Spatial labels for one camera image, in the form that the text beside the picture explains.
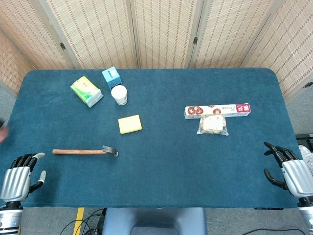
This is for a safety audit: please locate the light blue small box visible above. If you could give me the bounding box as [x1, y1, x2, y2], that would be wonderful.
[101, 66, 122, 90]

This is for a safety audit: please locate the green yellow tissue pack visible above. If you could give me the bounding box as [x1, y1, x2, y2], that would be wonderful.
[70, 76, 104, 109]

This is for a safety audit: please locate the white paper cup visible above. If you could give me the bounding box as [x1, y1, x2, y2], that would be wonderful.
[111, 85, 128, 106]

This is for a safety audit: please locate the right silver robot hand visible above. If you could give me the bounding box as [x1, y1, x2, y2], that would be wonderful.
[263, 141, 313, 198]

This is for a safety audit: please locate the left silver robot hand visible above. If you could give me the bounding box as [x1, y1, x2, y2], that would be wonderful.
[0, 152, 47, 203]

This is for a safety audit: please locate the clear bag of bread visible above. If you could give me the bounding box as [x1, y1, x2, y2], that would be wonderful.
[196, 115, 229, 137]

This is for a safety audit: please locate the black cable on floor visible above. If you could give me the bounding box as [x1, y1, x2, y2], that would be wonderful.
[60, 208, 107, 235]

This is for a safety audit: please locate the black equipment frame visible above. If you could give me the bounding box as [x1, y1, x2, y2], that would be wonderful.
[295, 133, 313, 150]

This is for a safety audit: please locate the bamboo folding screen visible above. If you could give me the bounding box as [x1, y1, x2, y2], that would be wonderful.
[0, 0, 313, 103]

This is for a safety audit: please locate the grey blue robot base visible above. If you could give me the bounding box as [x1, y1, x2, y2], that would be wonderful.
[101, 207, 208, 235]

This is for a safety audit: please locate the teal blue table cloth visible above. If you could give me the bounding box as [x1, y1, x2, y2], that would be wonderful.
[0, 68, 305, 209]

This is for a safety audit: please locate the yellow sponge block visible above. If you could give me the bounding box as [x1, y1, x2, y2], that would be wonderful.
[118, 114, 143, 135]

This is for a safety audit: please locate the long cling wrap box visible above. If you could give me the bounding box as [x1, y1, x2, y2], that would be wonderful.
[184, 103, 252, 120]

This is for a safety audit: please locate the wooden handle claw hammer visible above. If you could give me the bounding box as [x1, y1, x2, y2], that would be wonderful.
[52, 145, 119, 157]

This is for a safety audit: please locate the yellow floor tape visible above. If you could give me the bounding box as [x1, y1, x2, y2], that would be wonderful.
[73, 207, 85, 235]

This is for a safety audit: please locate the person's blurred hand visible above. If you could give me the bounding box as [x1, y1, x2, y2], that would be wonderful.
[0, 119, 9, 144]

